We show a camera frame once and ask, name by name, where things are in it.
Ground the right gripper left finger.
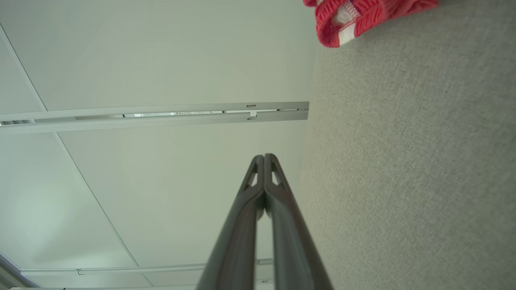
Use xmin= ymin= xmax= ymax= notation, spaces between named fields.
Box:
xmin=196 ymin=154 xmax=266 ymax=290

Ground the grey partition post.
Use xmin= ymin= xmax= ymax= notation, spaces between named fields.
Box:
xmin=0 ymin=101 xmax=310 ymax=136

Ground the red shorts white side stripe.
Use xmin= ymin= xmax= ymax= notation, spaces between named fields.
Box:
xmin=303 ymin=0 xmax=439 ymax=49

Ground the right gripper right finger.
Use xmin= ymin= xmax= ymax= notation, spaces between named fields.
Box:
xmin=264 ymin=153 xmax=334 ymax=290

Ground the grey fabric sofa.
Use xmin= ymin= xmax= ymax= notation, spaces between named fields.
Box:
xmin=298 ymin=0 xmax=516 ymax=290

